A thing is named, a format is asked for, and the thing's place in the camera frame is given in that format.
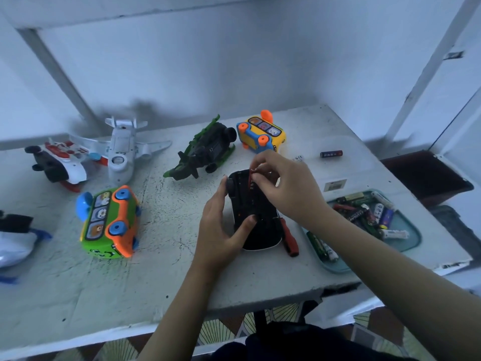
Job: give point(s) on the dark brown storage box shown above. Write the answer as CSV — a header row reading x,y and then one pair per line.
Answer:
x,y
428,180

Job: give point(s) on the grey storage box lid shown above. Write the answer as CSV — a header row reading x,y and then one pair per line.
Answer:
x,y
462,225

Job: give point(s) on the black white toy car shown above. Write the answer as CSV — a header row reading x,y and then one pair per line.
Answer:
x,y
259,229

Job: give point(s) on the red white toy vehicle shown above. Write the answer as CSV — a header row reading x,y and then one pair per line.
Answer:
x,y
64,161

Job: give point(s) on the person's left hand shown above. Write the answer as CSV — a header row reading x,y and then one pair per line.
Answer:
x,y
222,237

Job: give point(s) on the red screwdriver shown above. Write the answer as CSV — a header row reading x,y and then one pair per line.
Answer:
x,y
289,238

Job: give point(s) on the green orange toy car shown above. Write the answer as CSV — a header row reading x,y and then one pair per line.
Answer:
x,y
113,221

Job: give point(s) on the black red battery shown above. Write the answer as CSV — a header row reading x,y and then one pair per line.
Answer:
x,y
331,154

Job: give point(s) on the white toy airplane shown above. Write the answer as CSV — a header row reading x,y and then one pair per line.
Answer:
x,y
124,150

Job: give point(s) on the white blue toy vehicle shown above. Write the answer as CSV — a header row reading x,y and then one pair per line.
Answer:
x,y
11,244

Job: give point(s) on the yellow orange toy car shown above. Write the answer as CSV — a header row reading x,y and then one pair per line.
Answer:
x,y
259,135

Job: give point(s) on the person's right forearm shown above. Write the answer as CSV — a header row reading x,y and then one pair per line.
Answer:
x,y
406,285

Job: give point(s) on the clear plastic container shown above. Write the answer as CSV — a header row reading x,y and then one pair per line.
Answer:
x,y
349,143

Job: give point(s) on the pile of batteries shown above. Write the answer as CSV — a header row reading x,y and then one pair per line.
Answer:
x,y
372,214

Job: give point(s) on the person's right hand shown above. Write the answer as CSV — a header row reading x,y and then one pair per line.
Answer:
x,y
293,191

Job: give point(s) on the person's dark trousers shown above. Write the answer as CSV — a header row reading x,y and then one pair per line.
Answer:
x,y
300,343

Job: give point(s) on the teal container lid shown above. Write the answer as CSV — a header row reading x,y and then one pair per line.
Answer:
x,y
353,259

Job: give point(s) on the person's left forearm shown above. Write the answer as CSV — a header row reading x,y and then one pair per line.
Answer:
x,y
177,319

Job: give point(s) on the dark green toy helicopter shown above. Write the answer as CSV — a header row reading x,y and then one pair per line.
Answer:
x,y
203,150

